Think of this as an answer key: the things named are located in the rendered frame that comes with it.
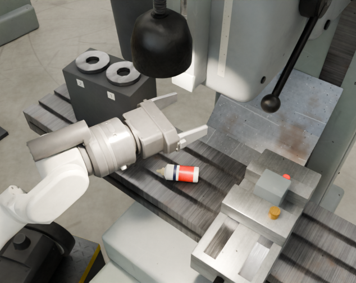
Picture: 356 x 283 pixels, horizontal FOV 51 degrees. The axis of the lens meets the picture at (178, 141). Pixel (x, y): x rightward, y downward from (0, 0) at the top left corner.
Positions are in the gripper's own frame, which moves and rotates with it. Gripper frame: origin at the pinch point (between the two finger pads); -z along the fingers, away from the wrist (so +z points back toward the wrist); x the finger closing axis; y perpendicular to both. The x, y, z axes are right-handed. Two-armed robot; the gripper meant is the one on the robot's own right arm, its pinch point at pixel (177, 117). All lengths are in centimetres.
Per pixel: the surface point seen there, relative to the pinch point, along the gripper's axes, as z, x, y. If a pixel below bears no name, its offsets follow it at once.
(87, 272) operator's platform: 25, 22, 86
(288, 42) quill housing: -15.3, -8.7, -16.0
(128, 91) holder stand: -0.3, 23.6, 10.9
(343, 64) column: -49.0, 0.6, 6.7
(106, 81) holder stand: 2.7, 30.0, 10.9
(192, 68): 1.2, -6.3, -15.9
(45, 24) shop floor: -27, 265, 123
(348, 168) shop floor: -128, 18, 122
